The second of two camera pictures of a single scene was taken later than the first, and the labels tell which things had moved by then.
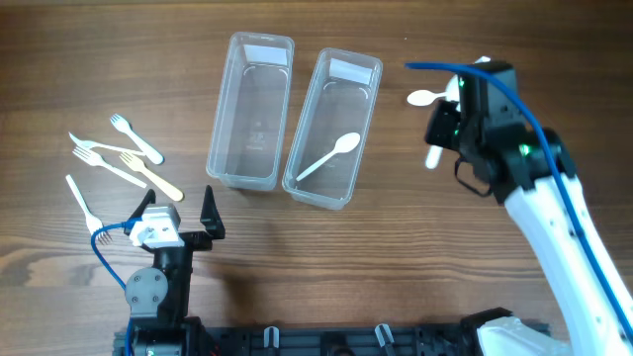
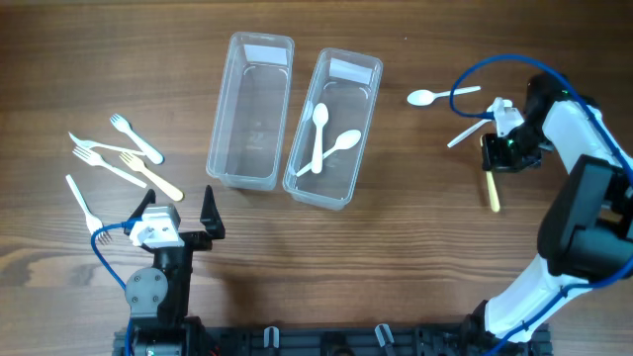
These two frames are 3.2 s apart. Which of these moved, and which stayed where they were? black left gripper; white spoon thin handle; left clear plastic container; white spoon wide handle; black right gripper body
Moved: black right gripper body; white spoon wide handle
Stayed: white spoon thin handle; left clear plastic container; black left gripper
